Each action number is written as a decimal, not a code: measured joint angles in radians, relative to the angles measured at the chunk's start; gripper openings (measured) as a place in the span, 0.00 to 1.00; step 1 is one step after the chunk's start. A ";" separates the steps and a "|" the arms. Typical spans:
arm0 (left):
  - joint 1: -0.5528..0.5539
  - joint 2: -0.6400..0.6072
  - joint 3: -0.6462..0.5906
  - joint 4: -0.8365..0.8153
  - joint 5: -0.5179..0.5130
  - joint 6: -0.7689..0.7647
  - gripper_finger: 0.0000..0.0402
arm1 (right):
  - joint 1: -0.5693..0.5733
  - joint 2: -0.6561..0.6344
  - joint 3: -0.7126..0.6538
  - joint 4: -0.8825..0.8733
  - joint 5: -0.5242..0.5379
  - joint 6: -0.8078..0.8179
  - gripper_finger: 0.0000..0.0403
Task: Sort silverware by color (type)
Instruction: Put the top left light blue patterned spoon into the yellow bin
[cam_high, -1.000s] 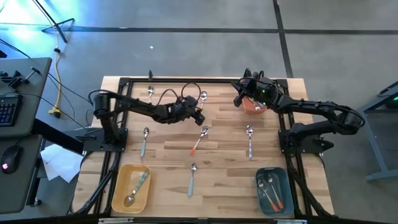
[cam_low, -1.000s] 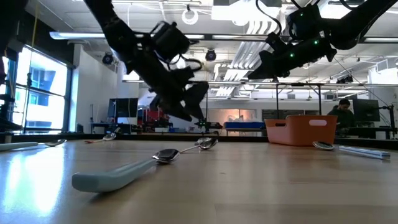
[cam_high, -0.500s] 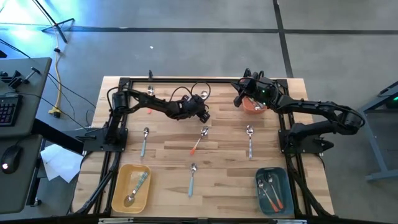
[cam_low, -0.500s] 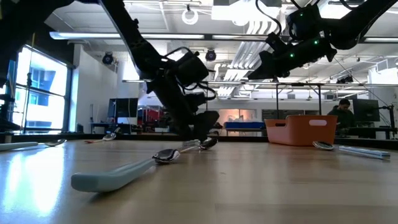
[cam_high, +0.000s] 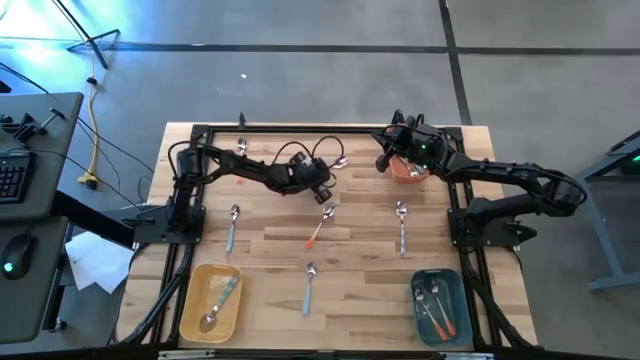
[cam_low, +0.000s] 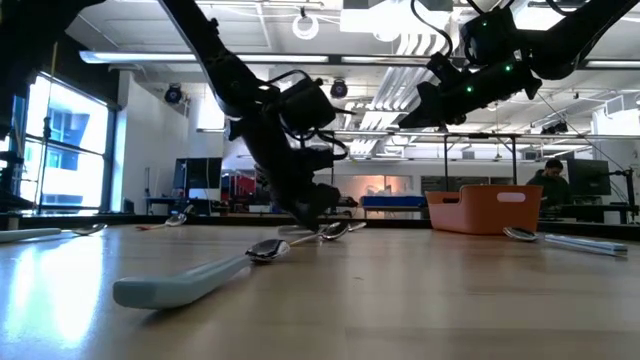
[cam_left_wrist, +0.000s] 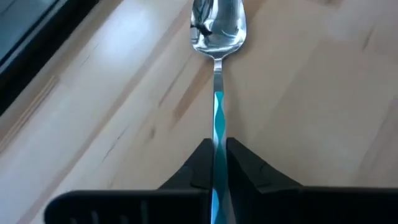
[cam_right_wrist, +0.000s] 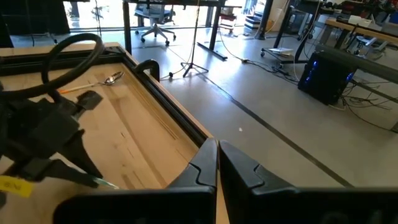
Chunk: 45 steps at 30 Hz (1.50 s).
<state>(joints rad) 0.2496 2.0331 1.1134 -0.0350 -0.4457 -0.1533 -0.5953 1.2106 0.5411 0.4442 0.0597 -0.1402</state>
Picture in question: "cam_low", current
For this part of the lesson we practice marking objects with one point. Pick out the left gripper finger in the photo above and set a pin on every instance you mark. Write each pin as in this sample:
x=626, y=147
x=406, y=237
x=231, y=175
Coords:
x=325, y=197
x=297, y=209

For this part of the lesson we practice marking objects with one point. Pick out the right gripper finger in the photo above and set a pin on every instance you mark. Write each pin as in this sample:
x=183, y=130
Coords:
x=442, y=70
x=432, y=105

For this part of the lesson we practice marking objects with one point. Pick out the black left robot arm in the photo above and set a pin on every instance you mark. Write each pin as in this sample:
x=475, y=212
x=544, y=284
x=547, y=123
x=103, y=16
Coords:
x=225, y=70

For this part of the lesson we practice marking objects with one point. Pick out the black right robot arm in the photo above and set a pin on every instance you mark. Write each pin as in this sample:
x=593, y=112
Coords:
x=575, y=45

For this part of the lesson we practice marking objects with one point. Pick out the red cabinet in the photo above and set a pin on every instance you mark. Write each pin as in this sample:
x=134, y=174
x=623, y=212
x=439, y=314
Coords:
x=240, y=185

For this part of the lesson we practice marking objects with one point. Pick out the fluorescent ceiling light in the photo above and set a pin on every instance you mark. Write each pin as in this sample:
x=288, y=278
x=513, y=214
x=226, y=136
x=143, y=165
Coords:
x=150, y=56
x=385, y=59

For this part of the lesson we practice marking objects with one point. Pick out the blue bench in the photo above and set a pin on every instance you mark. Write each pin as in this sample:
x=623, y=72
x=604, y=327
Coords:
x=392, y=201

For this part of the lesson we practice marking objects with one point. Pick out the round black ceiling speaker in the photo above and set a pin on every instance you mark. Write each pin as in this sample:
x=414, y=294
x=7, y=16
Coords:
x=339, y=89
x=173, y=94

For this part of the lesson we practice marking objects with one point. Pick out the person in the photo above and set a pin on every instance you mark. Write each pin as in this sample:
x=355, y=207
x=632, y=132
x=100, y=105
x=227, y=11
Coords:
x=552, y=187

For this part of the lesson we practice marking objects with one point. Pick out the orange plastic bin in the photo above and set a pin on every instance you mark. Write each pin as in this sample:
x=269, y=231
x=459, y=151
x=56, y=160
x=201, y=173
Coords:
x=480, y=215

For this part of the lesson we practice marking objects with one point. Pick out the black computer monitor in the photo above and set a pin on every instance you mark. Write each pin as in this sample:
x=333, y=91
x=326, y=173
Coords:
x=589, y=177

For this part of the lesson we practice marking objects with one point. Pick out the large window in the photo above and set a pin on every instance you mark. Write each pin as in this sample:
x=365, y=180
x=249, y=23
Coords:
x=65, y=150

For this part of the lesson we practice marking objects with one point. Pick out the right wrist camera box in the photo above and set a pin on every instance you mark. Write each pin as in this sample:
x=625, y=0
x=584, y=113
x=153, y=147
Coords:
x=487, y=40

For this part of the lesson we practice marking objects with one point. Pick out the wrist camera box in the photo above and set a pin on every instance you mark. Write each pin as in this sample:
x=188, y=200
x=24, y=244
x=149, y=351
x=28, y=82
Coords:
x=487, y=40
x=305, y=107

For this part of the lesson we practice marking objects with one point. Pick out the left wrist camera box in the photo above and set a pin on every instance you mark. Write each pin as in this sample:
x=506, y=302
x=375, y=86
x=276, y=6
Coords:
x=305, y=107

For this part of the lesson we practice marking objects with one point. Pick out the black metal gantry frame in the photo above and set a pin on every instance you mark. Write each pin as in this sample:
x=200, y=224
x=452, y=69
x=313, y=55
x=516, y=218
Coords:
x=514, y=160

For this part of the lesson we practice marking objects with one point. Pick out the large dark wall screen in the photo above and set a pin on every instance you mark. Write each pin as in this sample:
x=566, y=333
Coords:
x=200, y=172

